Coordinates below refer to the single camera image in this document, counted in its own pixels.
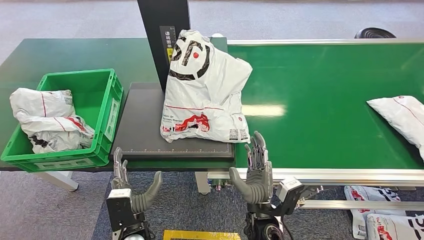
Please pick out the white plastic courier bag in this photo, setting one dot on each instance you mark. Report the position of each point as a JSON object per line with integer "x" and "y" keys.
{"x": 361, "y": 215}
{"x": 394, "y": 228}
{"x": 404, "y": 116}
{"x": 36, "y": 106}
{"x": 205, "y": 86}

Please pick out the black round ribbed stool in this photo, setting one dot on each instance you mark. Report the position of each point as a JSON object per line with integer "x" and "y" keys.
{"x": 374, "y": 33}

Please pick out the green conveyor with aluminium frame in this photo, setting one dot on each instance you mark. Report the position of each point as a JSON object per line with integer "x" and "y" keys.
{"x": 314, "y": 99}

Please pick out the black scanner column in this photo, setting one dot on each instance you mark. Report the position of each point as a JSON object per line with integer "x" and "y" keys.
{"x": 155, "y": 49}

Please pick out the small white round object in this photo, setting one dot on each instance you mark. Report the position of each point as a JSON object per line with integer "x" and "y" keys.
{"x": 217, "y": 35}

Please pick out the black left wrist camera bracket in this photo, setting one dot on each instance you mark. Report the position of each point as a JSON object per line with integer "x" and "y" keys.
{"x": 117, "y": 215}

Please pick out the yellow floor tape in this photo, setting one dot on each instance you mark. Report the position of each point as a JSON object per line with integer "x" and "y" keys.
{"x": 202, "y": 236}

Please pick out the dark green table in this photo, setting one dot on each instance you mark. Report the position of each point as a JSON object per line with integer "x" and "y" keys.
{"x": 82, "y": 53}

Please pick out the black right wrist camera bracket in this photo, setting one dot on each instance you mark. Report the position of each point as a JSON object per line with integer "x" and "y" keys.
{"x": 285, "y": 207}

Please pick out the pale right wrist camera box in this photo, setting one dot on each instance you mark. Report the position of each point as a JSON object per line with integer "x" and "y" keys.
{"x": 290, "y": 188}

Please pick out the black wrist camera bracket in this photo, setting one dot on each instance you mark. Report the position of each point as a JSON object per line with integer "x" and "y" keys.
{"x": 117, "y": 215}
{"x": 285, "y": 207}

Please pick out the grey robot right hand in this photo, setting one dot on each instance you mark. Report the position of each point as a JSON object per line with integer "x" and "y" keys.
{"x": 258, "y": 185}

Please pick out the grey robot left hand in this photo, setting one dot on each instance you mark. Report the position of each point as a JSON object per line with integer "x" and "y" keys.
{"x": 142, "y": 200}

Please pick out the yellow and black column label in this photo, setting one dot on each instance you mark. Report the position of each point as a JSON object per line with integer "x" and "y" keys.
{"x": 167, "y": 39}

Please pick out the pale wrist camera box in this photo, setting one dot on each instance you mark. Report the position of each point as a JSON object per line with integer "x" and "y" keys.
{"x": 119, "y": 193}
{"x": 290, "y": 188}

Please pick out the green plastic crate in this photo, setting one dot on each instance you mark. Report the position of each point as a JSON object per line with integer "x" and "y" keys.
{"x": 89, "y": 86}

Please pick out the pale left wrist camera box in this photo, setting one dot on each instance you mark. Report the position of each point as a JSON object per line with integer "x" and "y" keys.
{"x": 119, "y": 193}

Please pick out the black scanner platform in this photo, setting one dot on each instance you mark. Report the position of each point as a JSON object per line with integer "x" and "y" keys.
{"x": 142, "y": 126}

